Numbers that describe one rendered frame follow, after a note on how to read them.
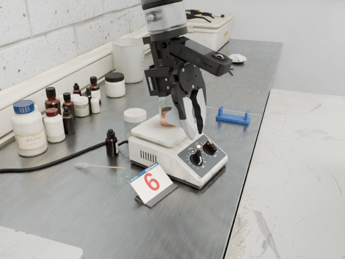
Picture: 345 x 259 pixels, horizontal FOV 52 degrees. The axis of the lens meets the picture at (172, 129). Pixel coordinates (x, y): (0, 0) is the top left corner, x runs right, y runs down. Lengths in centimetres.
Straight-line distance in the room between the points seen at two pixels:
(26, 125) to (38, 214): 25
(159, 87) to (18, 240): 37
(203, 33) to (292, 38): 57
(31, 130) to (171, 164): 36
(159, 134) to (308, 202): 34
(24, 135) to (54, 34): 44
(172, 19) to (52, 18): 66
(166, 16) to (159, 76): 11
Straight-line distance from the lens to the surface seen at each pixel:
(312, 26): 213
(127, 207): 72
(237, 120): 106
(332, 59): 218
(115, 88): 124
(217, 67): 62
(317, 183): 85
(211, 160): 80
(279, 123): 109
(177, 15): 65
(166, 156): 77
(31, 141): 93
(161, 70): 66
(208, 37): 180
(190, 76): 67
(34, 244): 67
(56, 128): 97
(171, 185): 77
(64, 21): 130
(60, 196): 78
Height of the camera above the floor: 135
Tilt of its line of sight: 27 degrees down
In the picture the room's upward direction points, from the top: straight up
